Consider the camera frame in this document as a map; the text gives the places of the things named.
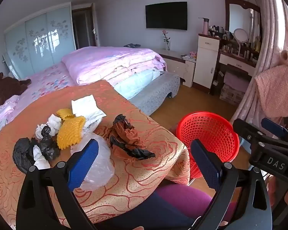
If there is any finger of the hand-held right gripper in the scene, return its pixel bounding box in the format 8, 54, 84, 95
261, 117, 288, 140
232, 118, 288, 161

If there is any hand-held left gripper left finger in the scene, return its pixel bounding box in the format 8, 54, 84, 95
16, 138, 103, 230

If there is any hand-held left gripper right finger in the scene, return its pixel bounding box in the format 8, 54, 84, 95
190, 138, 273, 230

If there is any clear plastic bag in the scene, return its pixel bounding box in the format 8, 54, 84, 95
71, 132, 115, 191

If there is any yellow foam fruit net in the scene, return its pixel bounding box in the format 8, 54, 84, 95
56, 108, 75, 120
57, 116, 86, 150

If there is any red plastic mesh basket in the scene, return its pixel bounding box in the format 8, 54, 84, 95
176, 111, 240, 179

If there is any white paper scrap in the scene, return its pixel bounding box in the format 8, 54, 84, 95
33, 145, 51, 169

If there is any white paper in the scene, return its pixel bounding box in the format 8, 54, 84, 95
47, 114, 63, 136

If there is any brown and black plastic bag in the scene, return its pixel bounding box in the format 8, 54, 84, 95
110, 114, 156, 160

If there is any small white paper ball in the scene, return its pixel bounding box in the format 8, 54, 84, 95
36, 124, 48, 140

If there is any large black plastic bag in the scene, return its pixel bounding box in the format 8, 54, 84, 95
13, 138, 39, 173

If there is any blue plastic stool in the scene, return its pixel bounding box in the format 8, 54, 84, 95
239, 136, 252, 155

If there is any pink knitted garment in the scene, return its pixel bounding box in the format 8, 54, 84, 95
254, 47, 288, 118

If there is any storage box with purple cloth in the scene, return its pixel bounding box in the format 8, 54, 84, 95
219, 73, 249, 106

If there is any orange rose pattern blanket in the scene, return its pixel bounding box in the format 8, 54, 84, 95
0, 80, 190, 230

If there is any dark blue cloth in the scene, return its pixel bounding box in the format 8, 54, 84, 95
103, 192, 197, 230

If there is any tall white cabinet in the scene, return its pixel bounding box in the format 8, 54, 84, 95
193, 34, 221, 89

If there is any pink floral bed sheet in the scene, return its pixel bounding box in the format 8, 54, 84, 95
0, 62, 78, 135

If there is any low cream cabinet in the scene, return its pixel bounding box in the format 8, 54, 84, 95
154, 48, 196, 88

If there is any round makeup mirror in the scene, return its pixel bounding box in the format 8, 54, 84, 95
233, 28, 249, 57

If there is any light blue quilt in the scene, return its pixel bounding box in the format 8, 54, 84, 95
106, 68, 164, 100

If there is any pink pillow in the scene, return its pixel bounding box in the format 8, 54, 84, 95
0, 95, 20, 125

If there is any pink curtain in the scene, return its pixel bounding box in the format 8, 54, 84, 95
230, 0, 288, 125

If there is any brown plush toy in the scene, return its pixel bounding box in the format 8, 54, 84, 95
0, 72, 31, 106

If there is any pink thermos flask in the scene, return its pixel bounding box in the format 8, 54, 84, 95
198, 17, 211, 36

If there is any dressing table mirror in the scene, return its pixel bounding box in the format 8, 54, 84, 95
225, 0, 262, 51

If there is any pink rose in vase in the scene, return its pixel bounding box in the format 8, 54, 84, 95
162, 30, 171, 51

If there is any glass floral sliding wardrobe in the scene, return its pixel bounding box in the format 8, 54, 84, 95
3, 2, 77, 81

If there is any white bedroom door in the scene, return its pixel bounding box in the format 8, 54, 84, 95
88, 3, 101, 48

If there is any grey upholstered bed frame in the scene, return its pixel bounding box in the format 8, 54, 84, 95
128, 73, 180, 117

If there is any wall mounted black television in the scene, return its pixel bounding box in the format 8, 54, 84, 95
145, 2, 188, 31

